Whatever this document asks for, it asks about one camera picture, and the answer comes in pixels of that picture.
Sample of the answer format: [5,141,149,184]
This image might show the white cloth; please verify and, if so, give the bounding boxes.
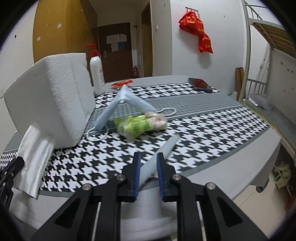
[14,125,55,199]

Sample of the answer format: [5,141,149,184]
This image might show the green tissue packet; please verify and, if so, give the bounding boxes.
[113,112,168,140]

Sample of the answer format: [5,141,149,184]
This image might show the blue face mask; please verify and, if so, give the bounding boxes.
[86,84,177,142]

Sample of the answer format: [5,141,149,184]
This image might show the white styrofoam box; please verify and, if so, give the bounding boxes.
[4,53,95,149]

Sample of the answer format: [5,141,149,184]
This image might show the houndstooth table runner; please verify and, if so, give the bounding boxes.
[0,82,269,193]

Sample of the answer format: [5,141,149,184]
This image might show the red snack packet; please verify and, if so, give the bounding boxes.
[111,80,133,90]

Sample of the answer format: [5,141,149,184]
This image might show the white pump bottle red cap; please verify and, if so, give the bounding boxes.
[87,44,106,95]

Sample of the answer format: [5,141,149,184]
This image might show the black smartphone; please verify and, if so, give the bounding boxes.
[188,78,213,93]

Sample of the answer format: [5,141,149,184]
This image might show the wooden wardrobe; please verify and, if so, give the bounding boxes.
[33,0,98,62]

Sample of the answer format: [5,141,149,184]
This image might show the red fire extinguisher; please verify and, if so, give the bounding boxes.
[132,65,139,78]

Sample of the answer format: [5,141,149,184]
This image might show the dark brown entrance door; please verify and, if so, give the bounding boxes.
[98,23,133,82]

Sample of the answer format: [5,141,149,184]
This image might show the metal bunk bed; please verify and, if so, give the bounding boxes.
[238,1,295,159]

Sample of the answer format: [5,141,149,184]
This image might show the red hanging bags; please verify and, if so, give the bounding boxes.
[179,9,213,54]

